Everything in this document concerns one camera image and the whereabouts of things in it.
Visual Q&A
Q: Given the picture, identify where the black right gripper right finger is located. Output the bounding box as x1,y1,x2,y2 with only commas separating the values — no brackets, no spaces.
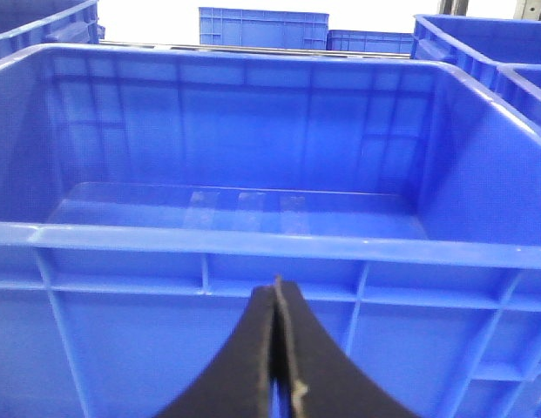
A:
274,277,416,417

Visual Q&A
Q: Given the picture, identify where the blue crate at right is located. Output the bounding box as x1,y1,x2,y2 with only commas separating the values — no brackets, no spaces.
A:
411,14,541,90

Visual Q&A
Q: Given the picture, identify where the large blue plastic crate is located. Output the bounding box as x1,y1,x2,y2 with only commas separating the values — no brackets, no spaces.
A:
0,44,541,417

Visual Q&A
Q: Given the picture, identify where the blue crate at left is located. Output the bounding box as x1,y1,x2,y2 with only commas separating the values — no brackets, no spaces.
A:
0,0,99,59

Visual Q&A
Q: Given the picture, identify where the far tall blue crate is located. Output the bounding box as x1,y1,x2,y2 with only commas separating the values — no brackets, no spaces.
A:
199,7,329,50

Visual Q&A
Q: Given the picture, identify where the small blue crate right edge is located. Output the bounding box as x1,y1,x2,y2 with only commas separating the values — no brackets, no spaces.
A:
495,64,541,128

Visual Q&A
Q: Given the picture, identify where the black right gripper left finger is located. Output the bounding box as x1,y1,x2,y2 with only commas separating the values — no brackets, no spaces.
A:
156,286,276,417

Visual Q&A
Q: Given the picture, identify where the steel rack back rail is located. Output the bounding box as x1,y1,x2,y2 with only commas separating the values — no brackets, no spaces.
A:
99,40,411,59

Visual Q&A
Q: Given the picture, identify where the far low blue crate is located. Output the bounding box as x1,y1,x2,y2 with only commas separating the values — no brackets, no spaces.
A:
327,30,414,54

